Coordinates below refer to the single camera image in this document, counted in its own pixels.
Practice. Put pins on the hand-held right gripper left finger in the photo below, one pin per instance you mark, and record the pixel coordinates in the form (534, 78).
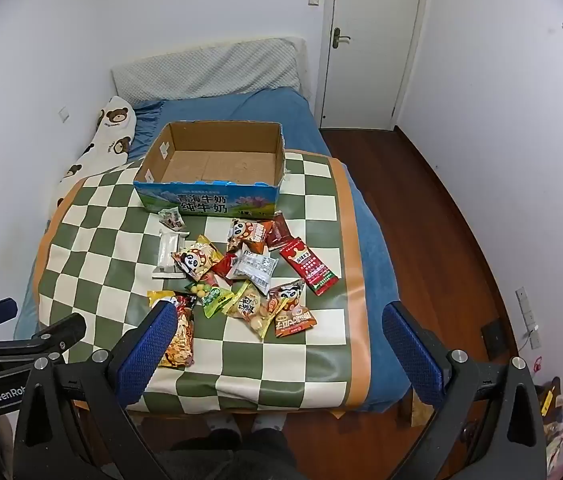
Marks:
(146, 350)

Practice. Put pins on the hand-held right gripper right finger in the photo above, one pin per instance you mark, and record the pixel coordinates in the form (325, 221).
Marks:
(411, 355)

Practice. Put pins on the yellow instant noodle packet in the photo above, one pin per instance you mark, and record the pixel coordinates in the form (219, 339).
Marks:
(181, 340)

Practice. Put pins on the green candy ball packet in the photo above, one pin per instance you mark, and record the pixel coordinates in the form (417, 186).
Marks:
(210, 299)

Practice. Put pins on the long white wafer packet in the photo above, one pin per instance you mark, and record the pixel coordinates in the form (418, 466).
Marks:
(167, 255)

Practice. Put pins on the yellow egg snack packet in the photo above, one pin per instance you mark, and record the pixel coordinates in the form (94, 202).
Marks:
(250, 310)

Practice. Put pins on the small red snack packet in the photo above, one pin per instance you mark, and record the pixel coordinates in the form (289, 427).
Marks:
(224, 265)

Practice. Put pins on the small clear candy packet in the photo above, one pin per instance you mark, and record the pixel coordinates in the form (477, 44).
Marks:
(171, 220)

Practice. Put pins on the silver snack packet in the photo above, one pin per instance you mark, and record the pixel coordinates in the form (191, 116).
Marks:
(254, 267)

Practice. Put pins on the long red snack packet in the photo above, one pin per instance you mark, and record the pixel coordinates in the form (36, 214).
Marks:
(309, 266)

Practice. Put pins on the small panda snack packet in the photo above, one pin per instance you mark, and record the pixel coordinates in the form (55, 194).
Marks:
(287, 296)

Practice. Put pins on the brown snack packet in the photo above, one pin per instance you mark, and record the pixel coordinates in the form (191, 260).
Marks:
(277, 235)

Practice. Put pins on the cardboard box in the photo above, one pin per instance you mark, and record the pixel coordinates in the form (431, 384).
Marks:
(211, 160)

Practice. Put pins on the black floor box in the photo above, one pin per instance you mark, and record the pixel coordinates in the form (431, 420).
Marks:
(494, 340)

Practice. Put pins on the green checkered mat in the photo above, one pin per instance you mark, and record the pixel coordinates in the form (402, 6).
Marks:
(111, 240)

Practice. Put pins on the white power strip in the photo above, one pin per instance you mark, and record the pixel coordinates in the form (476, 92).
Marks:
(529, 317)

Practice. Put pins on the person's legs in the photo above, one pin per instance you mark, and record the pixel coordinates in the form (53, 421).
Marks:
(231, 452)

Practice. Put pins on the white bear print pillow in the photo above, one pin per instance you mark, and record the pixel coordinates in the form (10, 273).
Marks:
(111, 135)

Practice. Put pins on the blue bed sheet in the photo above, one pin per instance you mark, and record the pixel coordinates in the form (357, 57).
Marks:
(261, 107)

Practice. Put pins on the grey quilted pillow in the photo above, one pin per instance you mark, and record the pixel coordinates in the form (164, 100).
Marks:
(206, 72)

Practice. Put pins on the white door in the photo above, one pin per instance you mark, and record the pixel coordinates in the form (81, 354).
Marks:
(376, 45)

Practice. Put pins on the white wall socket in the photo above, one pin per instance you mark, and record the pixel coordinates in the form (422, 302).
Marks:
(65, 115)

